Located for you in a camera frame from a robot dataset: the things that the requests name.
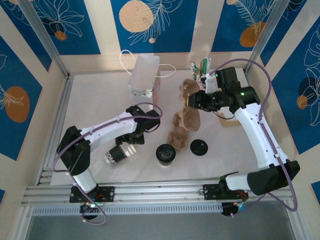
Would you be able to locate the aluminium side rail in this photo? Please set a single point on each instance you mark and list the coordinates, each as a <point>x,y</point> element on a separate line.
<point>60,112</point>

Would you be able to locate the white sachet with green print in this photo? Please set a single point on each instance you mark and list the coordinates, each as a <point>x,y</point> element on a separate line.
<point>193,68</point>

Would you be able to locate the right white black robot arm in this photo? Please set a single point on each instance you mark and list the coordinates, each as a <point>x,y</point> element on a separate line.
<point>255,135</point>

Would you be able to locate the aluminium frame post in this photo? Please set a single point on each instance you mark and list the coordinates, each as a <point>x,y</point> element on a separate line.
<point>267,35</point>
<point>45,37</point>

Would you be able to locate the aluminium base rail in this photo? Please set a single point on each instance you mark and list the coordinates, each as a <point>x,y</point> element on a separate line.
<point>160,190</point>

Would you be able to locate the brown cardboard napkin tray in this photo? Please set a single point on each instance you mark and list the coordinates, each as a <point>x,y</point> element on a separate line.
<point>228,123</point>

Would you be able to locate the black paper coffee cup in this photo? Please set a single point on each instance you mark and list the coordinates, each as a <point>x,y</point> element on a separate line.
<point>165,163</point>

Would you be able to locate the white paper gift bag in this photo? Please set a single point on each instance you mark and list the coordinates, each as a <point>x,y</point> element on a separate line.
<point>143,72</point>

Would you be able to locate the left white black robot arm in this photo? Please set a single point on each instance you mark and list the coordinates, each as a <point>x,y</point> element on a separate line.
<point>75,155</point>

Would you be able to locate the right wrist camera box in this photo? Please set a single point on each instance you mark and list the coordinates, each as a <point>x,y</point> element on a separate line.
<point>210,83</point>

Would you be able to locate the stack of paper cups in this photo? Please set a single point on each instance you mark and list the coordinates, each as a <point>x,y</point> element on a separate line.
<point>117,156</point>

